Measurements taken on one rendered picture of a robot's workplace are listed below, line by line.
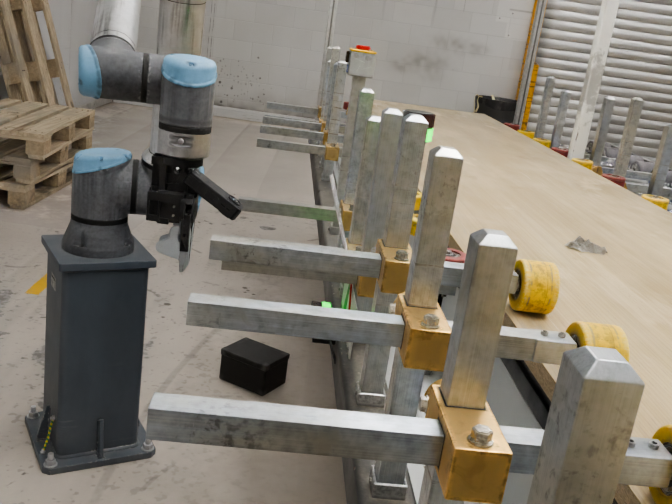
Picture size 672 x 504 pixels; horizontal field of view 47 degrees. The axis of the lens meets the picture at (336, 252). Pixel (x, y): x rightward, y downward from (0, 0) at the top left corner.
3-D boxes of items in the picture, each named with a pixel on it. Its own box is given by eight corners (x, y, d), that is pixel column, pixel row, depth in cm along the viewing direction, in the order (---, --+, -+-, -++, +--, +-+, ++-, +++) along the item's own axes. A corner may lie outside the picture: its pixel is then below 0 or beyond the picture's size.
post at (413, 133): (358, 408, 125) (406, 114, 112) (357, 398, 129) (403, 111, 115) (380, 410, 126) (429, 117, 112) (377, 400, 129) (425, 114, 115)
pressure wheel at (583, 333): (586, 315, 91) (559, 326, 99) (585, 383, 89) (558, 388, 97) (634, 321, 92) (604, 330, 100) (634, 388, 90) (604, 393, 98)
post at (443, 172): (373, 505, 102) (435, 148, 88) (370, 490, 105) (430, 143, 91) (399, 508, 102) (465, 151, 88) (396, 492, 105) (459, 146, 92)
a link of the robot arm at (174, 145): (213, 129, 138) (207, 137, 129) (211, 156, 139) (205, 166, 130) (163, 122, 137) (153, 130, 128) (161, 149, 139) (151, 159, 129)
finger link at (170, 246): (155, 268, 140) (158, 219, 138) (188, 272, 141) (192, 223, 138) (152, 274, 137) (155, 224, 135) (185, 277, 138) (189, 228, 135)
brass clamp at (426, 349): (398, 368, 88) (405, 327, 87) (385, 322, 101) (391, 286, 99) (451, 373, 89) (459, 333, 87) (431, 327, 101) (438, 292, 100)
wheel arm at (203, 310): (184, 327, 89) (187, 297, 88) (189, 315, 92) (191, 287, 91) (600, 370, 93) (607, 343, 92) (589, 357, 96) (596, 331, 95)
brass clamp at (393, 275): (376, 292, 112) (381, 259, 110) (368, 263, 125) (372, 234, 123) (418, 297, 112) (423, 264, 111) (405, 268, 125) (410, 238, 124)
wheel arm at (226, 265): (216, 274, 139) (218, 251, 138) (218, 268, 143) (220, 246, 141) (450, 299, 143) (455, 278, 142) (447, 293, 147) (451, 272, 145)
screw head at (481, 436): (470, 446, 63) (473, 434, 63) (465, 433, 65) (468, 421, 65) (495, 449, 64) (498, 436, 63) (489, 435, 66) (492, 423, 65)
